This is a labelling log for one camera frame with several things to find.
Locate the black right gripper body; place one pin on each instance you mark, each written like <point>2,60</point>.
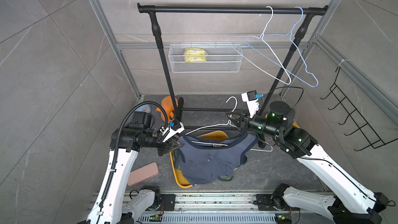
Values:
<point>244,123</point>

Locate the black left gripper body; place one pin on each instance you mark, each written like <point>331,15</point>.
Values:
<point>165,141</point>

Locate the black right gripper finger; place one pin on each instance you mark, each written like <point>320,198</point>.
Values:
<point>236,122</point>
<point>236,114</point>

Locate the dark grey tank top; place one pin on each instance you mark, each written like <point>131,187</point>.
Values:
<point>201,162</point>

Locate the plain green tank top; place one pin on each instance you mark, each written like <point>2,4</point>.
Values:
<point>225,178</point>

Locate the light blue wire hanger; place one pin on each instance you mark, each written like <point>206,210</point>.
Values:
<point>296,34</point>

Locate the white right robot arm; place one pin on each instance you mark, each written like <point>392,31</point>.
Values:
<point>351,202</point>

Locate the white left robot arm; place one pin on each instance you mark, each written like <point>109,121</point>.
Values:
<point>134,133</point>

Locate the pink rectangular case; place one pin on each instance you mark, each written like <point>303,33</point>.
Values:
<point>143,174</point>

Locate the large yellow plastic tray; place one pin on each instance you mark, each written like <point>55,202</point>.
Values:
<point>181,181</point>

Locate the orange plush toy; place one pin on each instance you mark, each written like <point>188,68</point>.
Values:
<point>167,105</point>

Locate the yellow item in basket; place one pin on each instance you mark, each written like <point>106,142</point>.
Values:
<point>194,55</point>

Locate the black clothes rack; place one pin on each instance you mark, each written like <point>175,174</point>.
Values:
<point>156,31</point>

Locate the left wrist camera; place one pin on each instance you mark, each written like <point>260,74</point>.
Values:
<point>173,128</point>

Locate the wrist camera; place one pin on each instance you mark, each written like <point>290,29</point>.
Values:
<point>173,128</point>
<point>252,99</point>

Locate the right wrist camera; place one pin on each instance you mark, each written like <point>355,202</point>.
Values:
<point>252,99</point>

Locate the metal base rail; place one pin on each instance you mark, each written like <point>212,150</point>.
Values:
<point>213,208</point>

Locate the white wire basket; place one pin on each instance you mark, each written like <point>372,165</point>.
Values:
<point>211,58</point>

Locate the black wire wall rack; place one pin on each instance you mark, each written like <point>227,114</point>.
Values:
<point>361,125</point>

